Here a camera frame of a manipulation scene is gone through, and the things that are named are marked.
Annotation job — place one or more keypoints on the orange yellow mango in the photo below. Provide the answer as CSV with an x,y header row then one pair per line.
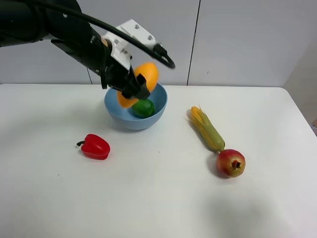
x,y
150,71

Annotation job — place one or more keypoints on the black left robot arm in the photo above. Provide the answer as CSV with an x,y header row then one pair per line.
x,y
23,22

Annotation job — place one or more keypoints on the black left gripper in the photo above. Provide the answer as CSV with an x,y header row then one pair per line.
x,y
116,76

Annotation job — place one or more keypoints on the corn cob with husk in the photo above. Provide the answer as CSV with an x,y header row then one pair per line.
x,y
203,126

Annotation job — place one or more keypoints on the green lime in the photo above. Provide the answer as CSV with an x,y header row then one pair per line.
x,y
144,108

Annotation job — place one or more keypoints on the red bell pepper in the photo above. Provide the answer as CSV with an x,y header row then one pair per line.
x,y
94,147

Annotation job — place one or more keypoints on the light blue bowl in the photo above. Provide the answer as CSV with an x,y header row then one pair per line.
x,y
127,118

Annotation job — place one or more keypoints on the red yellow pomegranate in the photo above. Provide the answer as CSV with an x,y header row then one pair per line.
x,y
230,163

